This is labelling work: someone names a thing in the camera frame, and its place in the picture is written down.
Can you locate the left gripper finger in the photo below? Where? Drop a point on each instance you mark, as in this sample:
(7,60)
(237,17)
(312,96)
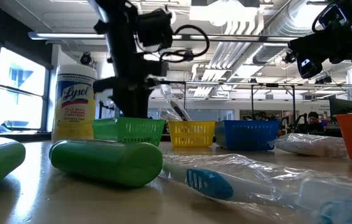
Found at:
(124,102)
(141,99)

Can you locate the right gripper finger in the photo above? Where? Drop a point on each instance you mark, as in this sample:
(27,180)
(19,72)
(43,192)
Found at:
(316,45)

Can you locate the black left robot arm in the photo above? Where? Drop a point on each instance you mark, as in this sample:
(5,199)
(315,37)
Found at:
(116,31)

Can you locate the green plastic basket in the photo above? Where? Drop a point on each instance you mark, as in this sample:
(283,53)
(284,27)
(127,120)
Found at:
(132,130)

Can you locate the yellow Lysol wipes canister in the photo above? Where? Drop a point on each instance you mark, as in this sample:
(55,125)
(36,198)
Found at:
(74,105)

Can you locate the yellow plastic basket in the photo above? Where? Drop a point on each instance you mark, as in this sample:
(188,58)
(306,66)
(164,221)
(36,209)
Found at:
(192,133)

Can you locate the dark background monitor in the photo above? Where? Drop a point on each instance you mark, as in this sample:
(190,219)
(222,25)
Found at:
(340,107)

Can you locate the long ceiling light bar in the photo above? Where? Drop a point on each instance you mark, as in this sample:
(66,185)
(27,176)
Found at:
(69,35)

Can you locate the person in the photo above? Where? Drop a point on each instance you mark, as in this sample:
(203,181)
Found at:
(314,118)

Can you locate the clear bag white cotton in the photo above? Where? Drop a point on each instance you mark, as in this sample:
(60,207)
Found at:
(309,144)

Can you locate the large window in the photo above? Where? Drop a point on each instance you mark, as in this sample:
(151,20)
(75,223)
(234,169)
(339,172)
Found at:
(20,93)

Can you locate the blue plastic basket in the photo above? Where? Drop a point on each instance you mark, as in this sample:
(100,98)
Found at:
(247,135)

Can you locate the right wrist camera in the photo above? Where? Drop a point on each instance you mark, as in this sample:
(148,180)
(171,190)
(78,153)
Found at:
(331,17)

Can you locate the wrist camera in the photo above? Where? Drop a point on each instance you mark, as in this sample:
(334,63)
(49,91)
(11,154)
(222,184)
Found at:
(331,17)
(155,29)

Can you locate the silver ventilation duct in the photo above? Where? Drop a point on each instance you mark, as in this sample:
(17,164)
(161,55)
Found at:
(281,25)

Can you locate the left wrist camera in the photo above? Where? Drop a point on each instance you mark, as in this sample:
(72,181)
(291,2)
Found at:
(155,29)

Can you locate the black background table frame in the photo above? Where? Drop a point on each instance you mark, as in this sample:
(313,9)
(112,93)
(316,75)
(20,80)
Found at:
(252,102)

